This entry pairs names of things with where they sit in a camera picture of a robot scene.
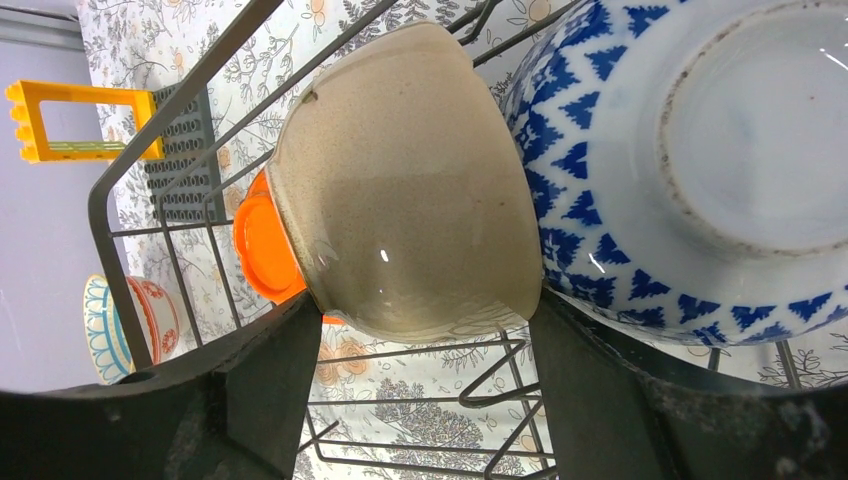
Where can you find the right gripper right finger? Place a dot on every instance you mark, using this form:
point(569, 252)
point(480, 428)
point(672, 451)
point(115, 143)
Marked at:
point(620, 409)

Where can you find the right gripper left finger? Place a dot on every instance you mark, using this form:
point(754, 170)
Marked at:
point(231, 409)

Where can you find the yellow sun pattern bowl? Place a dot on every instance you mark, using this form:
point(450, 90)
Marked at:
point(105, 338)

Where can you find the beige bowl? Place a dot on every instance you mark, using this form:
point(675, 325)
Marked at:
point(402, 195)

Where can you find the floral patterned table mat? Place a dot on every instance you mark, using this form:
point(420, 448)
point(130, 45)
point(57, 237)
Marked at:
point(453, 409)

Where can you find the orange bowl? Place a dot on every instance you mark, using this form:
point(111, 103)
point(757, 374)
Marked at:
point(262, 246)

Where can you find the dark grey building plate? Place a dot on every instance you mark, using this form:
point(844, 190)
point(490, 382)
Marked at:
point(187, 198)

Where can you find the blue zigzag pattern bowl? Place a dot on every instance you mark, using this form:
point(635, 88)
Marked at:
point(688, 164)

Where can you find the orange yellow block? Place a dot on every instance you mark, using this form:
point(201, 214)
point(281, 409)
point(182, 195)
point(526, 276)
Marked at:
point(48, 111)

